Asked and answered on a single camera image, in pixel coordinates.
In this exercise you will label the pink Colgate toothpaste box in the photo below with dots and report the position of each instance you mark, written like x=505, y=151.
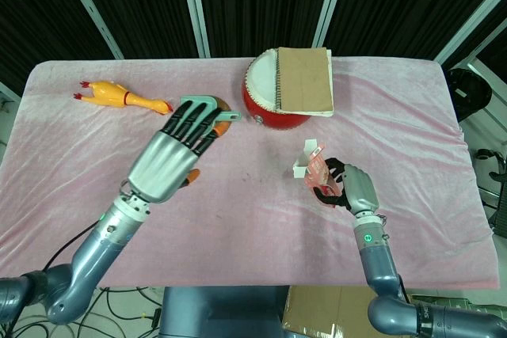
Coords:
x=317, y=172

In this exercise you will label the green plastic dustpan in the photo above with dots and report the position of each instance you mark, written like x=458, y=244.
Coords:
x=231, y=116

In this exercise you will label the white double frame post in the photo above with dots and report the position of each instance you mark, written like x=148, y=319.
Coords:
x=196, y=5

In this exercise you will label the grey-blue robot torso base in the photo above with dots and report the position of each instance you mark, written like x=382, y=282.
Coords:
x=222, y=310

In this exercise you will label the pink velvet tablecloth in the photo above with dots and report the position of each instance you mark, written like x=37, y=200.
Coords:
x=257, y=235

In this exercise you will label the black power adapter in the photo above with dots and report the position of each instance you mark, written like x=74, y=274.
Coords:
x=156, y=318

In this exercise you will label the round woven brown coaster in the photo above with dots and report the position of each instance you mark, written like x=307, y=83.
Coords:
x=223, y=104

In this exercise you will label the black office chair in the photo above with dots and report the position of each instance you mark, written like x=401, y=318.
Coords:
x=497, y=179

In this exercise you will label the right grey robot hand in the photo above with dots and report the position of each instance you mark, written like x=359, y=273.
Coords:
x=360, y=187

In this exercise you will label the brown spiral notebook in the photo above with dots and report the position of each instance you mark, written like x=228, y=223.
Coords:
x=305, y=80

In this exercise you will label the slanted white frame post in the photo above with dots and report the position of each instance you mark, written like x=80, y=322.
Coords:
x=471, y=17
x=91, y=9

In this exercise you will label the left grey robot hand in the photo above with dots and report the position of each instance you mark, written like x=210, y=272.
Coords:
x=162, y=164

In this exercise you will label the brown cardboard box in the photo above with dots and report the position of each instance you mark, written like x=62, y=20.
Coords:
x=328, y=310

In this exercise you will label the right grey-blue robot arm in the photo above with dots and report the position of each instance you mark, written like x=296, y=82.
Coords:
x=378, y=263

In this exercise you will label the red drum white skin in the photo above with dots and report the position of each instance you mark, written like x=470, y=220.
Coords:
x=259, y=77

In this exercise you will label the yellow rubber chicken toy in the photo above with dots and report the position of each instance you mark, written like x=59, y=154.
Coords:
x=111, y=94

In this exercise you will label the black round stool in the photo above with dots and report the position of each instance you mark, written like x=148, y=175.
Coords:
x=469, y=90

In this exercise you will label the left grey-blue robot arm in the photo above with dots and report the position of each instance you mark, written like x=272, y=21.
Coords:
x=95, y=259

